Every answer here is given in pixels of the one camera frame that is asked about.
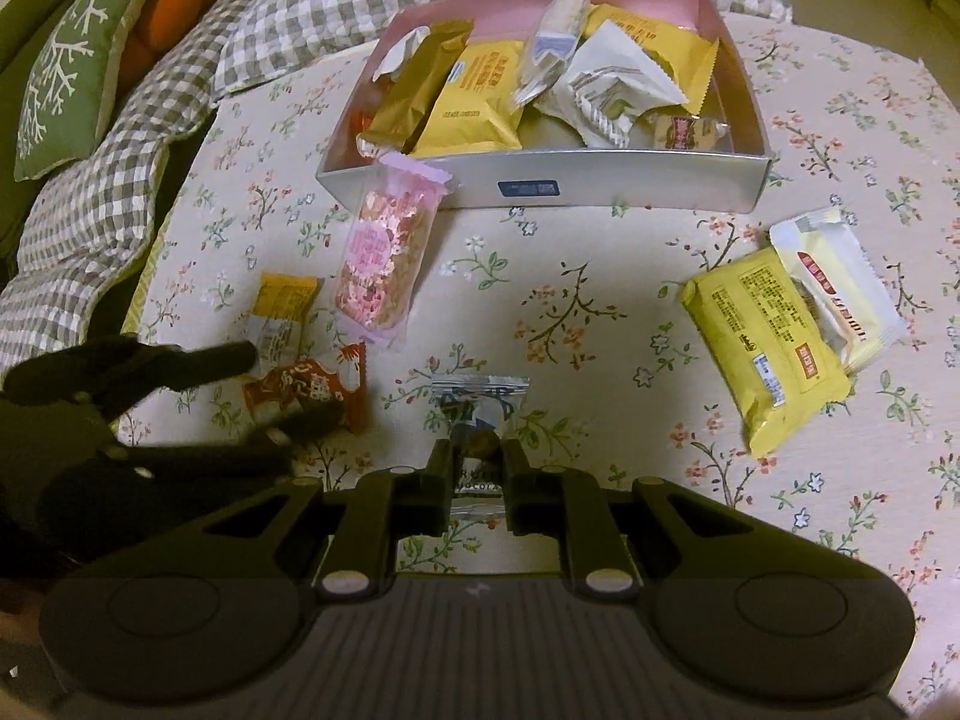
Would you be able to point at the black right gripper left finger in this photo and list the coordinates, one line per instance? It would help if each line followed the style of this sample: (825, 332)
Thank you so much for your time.
(384, 508)

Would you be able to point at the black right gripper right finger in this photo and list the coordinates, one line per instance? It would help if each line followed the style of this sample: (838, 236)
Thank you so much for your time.
(571, 507)

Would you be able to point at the blue white snack packet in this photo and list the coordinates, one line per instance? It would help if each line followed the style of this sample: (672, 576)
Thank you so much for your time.
(479, 413)

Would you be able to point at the red brown snack packet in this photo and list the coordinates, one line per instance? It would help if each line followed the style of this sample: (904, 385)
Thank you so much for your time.
(336, 376)

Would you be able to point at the small orange white packet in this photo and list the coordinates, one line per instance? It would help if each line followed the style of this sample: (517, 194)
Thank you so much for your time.
(277, 318)

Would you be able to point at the pink clear snack packet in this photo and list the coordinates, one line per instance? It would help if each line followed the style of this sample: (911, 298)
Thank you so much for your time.
(386, 245)

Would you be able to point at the yellow sandwich snack packet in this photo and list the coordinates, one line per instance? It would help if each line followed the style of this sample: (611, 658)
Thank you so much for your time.
(475, 111)

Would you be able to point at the large yellow snack packet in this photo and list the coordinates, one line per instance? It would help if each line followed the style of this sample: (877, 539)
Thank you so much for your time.
(767, 345)

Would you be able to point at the floral tablecloth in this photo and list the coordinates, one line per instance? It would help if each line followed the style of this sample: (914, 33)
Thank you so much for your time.
(583, 302)

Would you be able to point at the small brown candy packet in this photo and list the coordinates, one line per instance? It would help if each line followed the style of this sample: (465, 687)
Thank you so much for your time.
(688, 132)

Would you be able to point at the gold brown snack packet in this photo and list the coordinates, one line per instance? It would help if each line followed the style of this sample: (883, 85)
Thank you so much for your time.
(417, 67)

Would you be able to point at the green embroidered pillow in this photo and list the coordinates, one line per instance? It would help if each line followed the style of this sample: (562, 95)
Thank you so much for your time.
(72, 86)

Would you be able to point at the pink snack box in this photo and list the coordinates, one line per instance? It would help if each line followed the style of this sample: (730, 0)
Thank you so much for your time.
(554, 167)

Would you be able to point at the clear white snack packet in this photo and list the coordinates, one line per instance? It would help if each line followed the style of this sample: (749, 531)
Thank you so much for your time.
(549, 49)

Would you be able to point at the yellow orange snack packet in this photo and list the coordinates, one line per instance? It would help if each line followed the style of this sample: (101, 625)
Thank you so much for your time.
(684, 55)

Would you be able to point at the orange pumpkin plush pillow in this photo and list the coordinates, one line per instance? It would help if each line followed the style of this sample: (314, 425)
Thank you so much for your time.
(161, 25)

